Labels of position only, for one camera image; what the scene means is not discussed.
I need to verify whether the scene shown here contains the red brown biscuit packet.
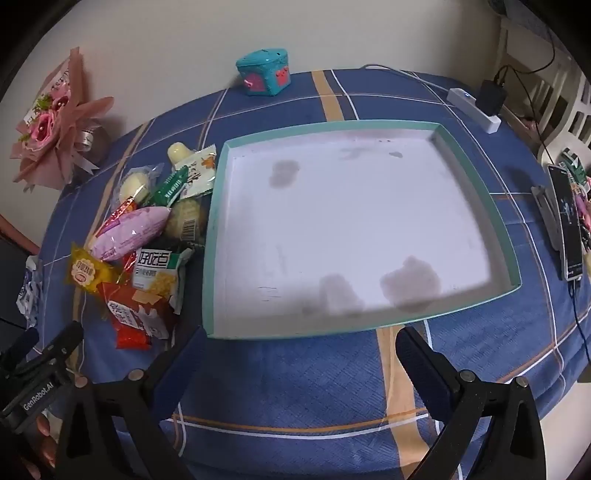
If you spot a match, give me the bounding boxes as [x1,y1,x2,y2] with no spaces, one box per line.
[97,281,179,350]

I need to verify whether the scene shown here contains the green snack packet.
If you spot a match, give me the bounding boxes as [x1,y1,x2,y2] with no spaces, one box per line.
[150,165,190,207]

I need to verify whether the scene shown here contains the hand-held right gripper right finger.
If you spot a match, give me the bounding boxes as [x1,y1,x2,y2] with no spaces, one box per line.
[396,325,548,480]

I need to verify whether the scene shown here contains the white chair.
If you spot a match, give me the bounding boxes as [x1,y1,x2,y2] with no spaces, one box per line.
[499,18,591,155]

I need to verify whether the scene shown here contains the yellow bread packet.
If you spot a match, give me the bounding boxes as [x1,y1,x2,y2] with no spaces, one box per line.
[69,243,122,295]

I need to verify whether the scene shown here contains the clear packet of white balls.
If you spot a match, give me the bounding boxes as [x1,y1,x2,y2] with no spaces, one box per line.
[117,164,164,206]

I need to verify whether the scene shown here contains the black charger adapter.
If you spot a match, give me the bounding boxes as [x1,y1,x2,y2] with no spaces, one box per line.
[475,79,508,116]

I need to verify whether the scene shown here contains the smartphone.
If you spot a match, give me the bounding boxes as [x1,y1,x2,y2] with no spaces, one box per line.
[548,164,585,281]

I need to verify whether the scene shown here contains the white packet with orange flower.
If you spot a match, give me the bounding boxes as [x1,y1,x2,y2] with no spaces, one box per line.
[178,144,218,200]

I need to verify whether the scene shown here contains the white tray with teal rim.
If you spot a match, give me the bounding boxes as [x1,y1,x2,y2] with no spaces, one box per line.
[202,119,522,341]

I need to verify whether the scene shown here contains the pink purple snack packet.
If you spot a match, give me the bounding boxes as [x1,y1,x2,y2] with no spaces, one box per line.
[90,206,172,262]

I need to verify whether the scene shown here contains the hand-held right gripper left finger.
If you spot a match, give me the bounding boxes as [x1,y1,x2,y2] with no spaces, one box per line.
[55,325,209,480]

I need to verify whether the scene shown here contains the dark brown round object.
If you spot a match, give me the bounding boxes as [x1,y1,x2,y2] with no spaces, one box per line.
[85,124,112,168]

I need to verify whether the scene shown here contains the person's left hand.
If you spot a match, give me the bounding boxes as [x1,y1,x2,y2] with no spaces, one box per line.
[21,412,60,480]

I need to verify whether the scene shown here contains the white blue wrapper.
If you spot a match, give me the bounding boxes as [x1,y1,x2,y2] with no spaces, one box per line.
[16,256,45,319]

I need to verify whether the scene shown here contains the red clear cartoon snack packet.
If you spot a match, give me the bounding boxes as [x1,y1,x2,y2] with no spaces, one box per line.
[95,198,139,241]

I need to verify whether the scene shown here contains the cream jelly cup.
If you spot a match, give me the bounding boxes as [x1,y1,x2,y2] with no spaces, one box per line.
[167,142,193,166]

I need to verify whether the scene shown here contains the teal toy house box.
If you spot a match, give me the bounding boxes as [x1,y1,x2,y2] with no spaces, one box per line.
[236,46,293,97]

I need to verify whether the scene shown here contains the white green cracker packet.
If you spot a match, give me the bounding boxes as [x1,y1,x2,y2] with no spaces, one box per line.
[131,247,195,315]

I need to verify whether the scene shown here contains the grey phone stand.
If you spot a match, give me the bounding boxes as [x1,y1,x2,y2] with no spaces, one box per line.
[531,185,566,252]

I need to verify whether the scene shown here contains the blue plaid tablecloth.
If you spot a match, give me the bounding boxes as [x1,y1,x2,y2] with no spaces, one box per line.
[39,69,591,480]

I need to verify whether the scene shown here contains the white power strip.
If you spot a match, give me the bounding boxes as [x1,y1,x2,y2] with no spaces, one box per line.
[447,88,502,134]

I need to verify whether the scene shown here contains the pink flower bouquet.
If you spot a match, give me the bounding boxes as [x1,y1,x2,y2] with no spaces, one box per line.
[10,46,115,191]

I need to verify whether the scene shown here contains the pile of colourful small packets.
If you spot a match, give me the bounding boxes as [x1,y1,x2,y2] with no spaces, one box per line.
[561,148,591,278]

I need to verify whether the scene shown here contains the round pastry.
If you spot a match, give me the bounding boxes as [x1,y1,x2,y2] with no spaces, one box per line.
[164,198,209,248]

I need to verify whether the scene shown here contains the white cable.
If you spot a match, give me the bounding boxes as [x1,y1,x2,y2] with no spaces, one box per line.
[360,64,451,93]

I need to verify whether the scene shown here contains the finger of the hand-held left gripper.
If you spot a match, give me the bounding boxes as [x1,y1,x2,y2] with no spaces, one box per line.
[14,322,85,385]
[0,327,40,371]

